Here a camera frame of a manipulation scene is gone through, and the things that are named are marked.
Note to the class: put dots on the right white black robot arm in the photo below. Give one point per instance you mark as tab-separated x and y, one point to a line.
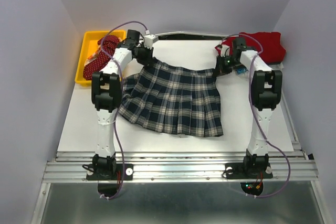
265	85

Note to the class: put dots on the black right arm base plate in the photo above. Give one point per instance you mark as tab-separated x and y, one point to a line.
237	170

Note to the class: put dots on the white blue patterned skirt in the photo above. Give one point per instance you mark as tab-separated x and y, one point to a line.
243	71

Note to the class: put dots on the navy white plaid skirt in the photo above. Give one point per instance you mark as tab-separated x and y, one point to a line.
173	100

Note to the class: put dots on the aluminium table frame rail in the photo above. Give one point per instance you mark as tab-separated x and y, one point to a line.
174	158

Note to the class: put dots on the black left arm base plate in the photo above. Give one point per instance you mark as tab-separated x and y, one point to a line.
107	175

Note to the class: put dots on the yellow plastic bin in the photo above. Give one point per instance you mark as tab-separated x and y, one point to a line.
89	47

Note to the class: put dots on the orange floral white skirt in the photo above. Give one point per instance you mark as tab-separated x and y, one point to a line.
98	58

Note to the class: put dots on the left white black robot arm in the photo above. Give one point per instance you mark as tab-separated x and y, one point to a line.
106	95

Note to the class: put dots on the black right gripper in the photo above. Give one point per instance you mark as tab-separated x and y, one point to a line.
220	68

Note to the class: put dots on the folded red skirt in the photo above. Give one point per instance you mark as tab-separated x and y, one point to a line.
273	52

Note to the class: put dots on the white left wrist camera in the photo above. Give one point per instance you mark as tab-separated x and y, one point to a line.
149	41

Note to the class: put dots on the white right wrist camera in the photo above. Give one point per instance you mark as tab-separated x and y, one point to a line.
223	49

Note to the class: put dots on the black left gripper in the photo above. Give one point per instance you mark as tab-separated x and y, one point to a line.
147	60

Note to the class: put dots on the dark red polka dot skirt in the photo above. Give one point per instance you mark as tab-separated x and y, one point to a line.
89	71

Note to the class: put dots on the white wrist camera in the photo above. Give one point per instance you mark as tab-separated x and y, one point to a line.
149	41
223	49

